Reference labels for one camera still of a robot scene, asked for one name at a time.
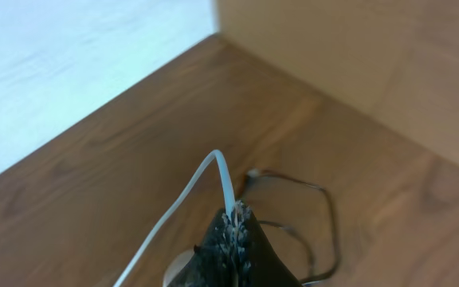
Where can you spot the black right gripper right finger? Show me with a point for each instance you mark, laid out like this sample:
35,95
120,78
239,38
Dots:
257,263

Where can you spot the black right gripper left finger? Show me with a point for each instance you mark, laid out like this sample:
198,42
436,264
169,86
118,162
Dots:
212,262

